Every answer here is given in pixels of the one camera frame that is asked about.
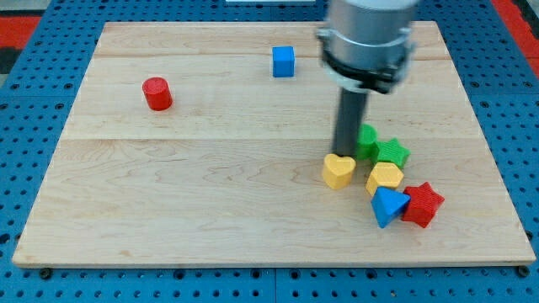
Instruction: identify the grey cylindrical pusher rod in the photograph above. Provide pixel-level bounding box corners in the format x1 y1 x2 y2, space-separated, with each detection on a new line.
332 88 368 157

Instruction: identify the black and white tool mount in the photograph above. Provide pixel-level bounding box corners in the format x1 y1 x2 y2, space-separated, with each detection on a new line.
322 49 414 94

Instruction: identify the green cylinder block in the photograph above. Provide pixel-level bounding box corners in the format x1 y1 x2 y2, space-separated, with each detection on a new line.
356 124 377 160

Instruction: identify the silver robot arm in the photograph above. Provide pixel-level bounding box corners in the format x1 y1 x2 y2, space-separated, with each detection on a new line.
316 0 419 157

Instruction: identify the green star block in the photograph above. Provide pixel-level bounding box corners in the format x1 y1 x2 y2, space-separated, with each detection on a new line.
370 138 411 169

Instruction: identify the yellow heart block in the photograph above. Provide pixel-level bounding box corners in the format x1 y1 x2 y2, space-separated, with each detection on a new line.
322 153 356 189

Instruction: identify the yellow hexagon block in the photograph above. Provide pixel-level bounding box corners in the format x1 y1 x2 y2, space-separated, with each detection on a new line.
366 162 404 196

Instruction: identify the blue cube block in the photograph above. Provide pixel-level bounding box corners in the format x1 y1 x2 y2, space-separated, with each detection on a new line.
272 45 296 77

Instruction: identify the blue triangle block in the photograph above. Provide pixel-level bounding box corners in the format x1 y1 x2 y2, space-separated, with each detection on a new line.
371 187 411 228

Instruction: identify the red star block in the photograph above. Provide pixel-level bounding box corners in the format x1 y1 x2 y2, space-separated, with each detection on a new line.
401 182 445 228

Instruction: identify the wooden board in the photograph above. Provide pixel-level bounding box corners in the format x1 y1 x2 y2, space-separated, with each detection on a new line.
13 21 536 268

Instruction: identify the red cylinder block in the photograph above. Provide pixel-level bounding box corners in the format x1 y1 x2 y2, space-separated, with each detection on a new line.
141 77 173 111

